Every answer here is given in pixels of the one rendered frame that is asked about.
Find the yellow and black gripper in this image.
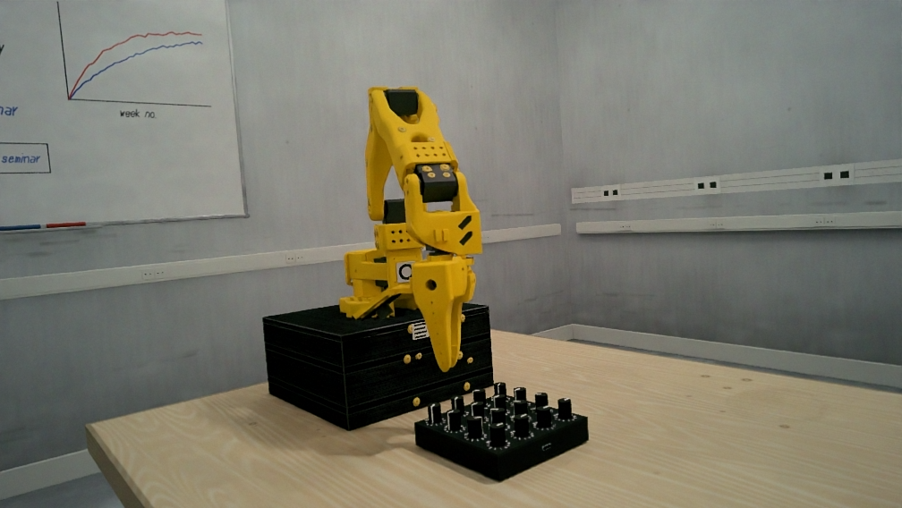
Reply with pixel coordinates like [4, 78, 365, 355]
[353, 252, 476, 372]

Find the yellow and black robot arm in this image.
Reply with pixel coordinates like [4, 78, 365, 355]
[339, 87, 482, 318]

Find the black control panel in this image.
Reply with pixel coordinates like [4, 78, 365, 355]
[414, 382, 589, 481]

